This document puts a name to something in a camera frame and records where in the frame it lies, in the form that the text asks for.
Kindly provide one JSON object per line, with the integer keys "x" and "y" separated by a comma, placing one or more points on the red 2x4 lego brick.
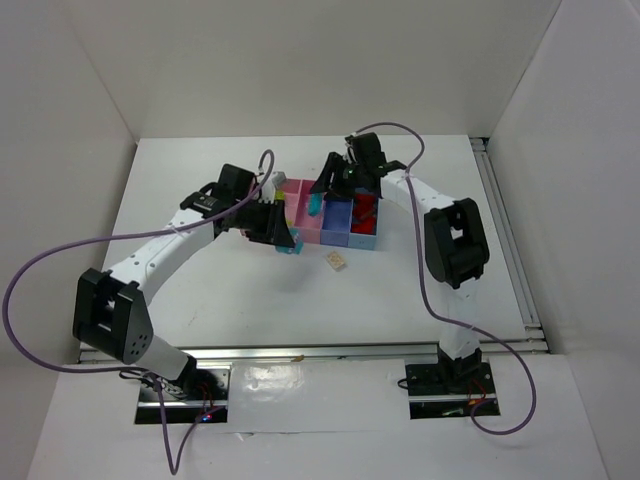
{"x": 364, "y": 214}

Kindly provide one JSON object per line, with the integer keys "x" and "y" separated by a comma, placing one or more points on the large pink container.
{"x": 287, "y": 215}

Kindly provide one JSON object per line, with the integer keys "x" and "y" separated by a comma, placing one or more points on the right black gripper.
{"x": 341, "y": 175}

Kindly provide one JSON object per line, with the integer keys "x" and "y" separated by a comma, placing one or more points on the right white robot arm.
{"x": 451, "y": 242}

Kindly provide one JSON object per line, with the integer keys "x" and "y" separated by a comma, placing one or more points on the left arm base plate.
{"x": 208, "y": 399}

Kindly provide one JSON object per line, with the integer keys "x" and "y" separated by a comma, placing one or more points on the aluminium rail front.
{"x": 534, "y": 346}

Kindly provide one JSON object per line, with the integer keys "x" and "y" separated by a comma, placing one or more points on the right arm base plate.
{"x": 430, "y": 397}

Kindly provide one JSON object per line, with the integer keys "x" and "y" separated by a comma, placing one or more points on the dark blue container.
{"x": 336, "y": 224}

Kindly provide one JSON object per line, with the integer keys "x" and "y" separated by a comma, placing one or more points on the aluminium rail right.
{"x": 532, "y": 326}

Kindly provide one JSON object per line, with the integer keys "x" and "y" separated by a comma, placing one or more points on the small pink container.
{"x": 308, "y": 226}

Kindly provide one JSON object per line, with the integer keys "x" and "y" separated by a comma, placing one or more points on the white lego brick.
{"x": 336, "y": 261}

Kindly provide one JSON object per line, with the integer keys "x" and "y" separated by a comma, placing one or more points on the teal lego piece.
{"x": 295, "y": 250}

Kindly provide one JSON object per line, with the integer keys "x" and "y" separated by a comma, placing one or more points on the aluminium rail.
{"x": 534, "y": 346}
{"x": 532, "y": 326}

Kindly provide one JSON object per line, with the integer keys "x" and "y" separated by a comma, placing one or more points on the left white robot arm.
{"x": 111, "y": 311}

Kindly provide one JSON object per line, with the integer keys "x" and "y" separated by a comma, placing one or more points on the light blue container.
{"x": 362, "y": 241}

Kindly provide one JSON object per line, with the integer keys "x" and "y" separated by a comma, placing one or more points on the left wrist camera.
{"x": 278, "y": 178}

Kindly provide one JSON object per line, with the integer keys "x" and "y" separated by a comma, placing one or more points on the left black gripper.
{"x": 270, "y": 223}

